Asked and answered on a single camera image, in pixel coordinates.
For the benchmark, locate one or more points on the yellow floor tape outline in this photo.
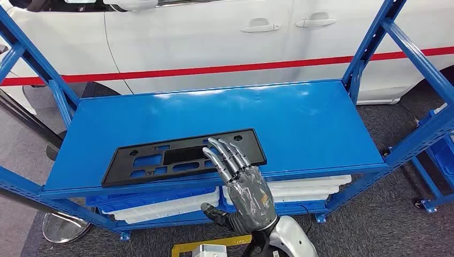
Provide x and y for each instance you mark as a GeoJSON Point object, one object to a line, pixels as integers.
{"type": "Point", "coordinates": [234, 240]}

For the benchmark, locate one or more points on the white car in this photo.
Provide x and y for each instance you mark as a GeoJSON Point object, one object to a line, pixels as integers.
{"type": "Point", "coordinates": [198, 39]}

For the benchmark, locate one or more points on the dark stanchion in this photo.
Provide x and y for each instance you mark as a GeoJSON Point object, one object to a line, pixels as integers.
{"type": "Point", "coordinates": [32, 120]}

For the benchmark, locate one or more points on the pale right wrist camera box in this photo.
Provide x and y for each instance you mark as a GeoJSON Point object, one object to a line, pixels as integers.
{"type": "Point", "coordinates": [209, 251]}

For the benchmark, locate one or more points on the blue metal shelf rack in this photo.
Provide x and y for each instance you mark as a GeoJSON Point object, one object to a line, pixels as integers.
{"type": "Point", "coordinates": [283, 117]}

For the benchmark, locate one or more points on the red barrier belt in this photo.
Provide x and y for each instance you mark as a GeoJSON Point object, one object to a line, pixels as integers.
{"type": "Point", "coordinates": [212, 69]}

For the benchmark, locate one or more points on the blue wheeled shelf rack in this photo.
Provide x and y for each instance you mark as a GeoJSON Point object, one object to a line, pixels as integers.
{"type": "Point", "coordinates": [443, 159]}

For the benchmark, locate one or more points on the black plastic frame part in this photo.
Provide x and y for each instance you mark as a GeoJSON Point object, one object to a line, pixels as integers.
{"type": "Point", "coordinates": [117, 174]}

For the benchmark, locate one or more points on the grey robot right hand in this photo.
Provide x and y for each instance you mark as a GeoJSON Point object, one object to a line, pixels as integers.
{"type": "Point", "coordinates": [252, 202]}

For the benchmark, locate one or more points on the chrome stanchion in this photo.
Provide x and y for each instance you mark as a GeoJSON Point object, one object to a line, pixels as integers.
{"type": "Point", "coordinates": [65, 228]}

